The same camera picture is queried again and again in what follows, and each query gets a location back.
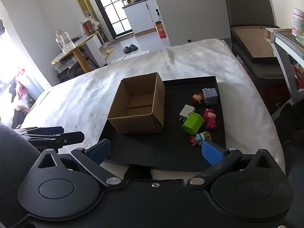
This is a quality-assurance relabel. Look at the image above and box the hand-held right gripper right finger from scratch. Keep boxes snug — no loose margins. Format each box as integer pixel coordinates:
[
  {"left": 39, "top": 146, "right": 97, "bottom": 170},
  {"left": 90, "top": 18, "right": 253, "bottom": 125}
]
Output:
[{"left": 187, "top": 140, "right": 283, "bottom": 188}]

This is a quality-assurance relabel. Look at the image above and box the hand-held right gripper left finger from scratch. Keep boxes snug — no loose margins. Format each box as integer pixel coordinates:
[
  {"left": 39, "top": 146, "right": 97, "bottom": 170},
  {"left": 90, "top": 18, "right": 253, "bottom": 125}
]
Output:
[{"left": 31, "top": 139, "right": 125, "bottom": 188}]

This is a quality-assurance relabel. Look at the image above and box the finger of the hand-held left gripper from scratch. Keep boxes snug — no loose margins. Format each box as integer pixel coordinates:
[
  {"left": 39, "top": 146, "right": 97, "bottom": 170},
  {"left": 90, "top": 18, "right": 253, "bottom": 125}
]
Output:
[
  {"left": 22, "top": 131, "right": 85, "bottom": 148},
  {"left": 14, "top": 126, "right": 65, "bottom": 136}
]

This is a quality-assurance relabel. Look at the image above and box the blue-haired toy figure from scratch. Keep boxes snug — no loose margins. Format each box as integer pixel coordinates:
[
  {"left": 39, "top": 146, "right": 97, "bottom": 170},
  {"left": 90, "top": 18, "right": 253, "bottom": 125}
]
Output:
[{"left": 189, "top": 131, "right": 212, "bottom": 147}]

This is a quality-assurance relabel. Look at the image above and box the pink bear toy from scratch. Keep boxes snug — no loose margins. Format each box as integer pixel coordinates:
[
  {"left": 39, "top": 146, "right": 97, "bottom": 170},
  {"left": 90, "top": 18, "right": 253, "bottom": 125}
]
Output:
[{"left": 203, "top": 108, "right": 218, "bottom": 130}]

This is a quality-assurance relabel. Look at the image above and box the green cube box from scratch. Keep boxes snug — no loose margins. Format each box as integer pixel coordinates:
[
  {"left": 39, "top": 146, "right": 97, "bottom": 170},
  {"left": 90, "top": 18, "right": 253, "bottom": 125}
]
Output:
[{"left": 181, "top": 112, "right": 205, "bottom": 135}]

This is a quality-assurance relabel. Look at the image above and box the brown cardboard box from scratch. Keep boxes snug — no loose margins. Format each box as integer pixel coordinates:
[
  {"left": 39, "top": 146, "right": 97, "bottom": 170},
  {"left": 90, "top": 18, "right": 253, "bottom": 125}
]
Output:
[{"left": 107, "top": 72, "right": 165, "bottom": 134}]

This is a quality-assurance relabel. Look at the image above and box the white charger plug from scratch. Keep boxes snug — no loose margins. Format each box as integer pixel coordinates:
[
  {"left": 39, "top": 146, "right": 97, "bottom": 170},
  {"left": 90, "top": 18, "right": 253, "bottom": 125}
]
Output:
[{"left": 179, "top": 104, "right": 196, "bottom": 123}]

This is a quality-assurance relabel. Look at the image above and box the black tray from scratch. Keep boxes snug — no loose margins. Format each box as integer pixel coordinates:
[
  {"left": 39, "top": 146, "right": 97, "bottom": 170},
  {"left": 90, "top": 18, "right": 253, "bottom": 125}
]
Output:
[{"left": 102, "top": 76, "right": 228, "bottom": 173}]

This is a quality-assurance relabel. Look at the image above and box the person's left forearm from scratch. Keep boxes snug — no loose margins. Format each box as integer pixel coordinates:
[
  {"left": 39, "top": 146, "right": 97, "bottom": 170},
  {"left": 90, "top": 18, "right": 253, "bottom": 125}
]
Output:
[{"left": 0, "top": 122, "right": 51, "bottom": 228}]

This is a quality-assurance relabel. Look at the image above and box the white fluffy blanket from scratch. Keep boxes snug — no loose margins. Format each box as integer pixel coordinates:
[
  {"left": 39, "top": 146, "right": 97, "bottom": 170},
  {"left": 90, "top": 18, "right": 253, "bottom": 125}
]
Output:
[{"left": 22, "top": 39, "right": 285, "bottom": 178}]

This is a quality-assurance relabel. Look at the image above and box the pink plush toy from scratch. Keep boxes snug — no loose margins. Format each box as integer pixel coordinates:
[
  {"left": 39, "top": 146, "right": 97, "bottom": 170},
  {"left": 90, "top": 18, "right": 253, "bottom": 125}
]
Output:
[{"left": 14, "top": 68, "right": 29, "bottom": 100}]

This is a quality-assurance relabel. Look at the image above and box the black low stool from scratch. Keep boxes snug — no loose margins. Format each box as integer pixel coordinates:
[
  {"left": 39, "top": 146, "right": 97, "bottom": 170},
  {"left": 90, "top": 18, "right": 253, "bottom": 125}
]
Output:
[{"left": 57, "top": 64, "right": 86, "bottom": 80}]

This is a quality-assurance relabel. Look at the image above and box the gold round side table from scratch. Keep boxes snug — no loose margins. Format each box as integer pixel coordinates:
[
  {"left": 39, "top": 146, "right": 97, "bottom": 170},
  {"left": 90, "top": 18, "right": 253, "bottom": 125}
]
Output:
[{"left": 51, "top": 32, "right": 101, "bottom": 73}]

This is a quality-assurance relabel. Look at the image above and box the clear glass jar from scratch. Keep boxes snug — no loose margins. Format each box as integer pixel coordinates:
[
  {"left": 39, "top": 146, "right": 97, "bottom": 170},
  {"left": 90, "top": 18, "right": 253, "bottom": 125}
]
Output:
[{"left": 55, "top": 30, "right": 75, "bottom": 54}]

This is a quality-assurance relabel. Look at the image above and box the red canister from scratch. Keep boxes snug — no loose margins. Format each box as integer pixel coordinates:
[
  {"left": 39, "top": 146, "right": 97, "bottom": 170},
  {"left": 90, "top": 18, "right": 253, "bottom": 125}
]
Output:
[{"left": 81, "top": 20, "right": 96, "bottom": 36}]

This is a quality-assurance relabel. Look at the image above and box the red crate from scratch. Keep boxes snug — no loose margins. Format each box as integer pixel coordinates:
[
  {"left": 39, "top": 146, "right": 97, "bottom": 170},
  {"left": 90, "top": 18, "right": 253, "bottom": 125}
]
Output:
[{"left": 291, "top": 63, "right": 304, "bottom": 89}]

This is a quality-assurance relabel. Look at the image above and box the clear plastic bag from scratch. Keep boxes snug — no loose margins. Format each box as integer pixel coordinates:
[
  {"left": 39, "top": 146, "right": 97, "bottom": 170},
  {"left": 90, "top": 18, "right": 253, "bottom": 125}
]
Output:
[{"left": 83, "top": 12, "right": 101, "bottom": 27}]

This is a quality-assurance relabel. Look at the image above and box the brown cardboard sheet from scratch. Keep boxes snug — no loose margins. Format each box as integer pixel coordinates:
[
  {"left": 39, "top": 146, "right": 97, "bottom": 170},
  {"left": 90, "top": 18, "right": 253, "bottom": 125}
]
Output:
[{"left": 234, "top": 26, "right": 277, "bottom": 58}]

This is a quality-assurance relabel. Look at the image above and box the grey side table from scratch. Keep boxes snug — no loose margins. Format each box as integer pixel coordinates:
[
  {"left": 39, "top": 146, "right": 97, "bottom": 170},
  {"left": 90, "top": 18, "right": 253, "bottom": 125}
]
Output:
[{"left": 265, "top": 28, "right": 304, "bottom": 103}]

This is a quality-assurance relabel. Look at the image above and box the orange cardboard box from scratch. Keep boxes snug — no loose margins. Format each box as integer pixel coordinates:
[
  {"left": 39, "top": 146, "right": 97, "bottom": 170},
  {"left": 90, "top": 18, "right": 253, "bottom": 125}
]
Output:
[{"left": 155, "top": 21, "right": 168, "bottom": 39}]

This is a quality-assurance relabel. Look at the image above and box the black-framed glass door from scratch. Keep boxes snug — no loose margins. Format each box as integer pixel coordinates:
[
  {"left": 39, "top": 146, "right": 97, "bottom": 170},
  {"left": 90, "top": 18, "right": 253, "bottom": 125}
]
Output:
[{"left": 87, "top": 0, "right": 133, "bottom": 37}]

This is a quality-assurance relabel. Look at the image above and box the white kitchen cabinet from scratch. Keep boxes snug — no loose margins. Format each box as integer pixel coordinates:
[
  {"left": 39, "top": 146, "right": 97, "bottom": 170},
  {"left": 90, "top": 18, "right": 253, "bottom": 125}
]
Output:
[{"left": 122, "top": 0, "right": 162, "bottom": 35}]

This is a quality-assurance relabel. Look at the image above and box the dark folding chair bed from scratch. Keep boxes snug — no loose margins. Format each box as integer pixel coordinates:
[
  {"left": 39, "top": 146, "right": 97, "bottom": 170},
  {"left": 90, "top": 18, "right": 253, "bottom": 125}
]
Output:
[{"left": 223, "top": 0, "right": 291, "bottom": 115}]

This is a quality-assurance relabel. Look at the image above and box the pink and white tub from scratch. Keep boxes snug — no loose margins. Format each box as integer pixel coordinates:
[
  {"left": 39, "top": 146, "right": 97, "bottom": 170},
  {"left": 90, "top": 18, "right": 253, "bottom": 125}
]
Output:
[{"left": 292, "top": 8, "right": 304, "bottom": 37}]

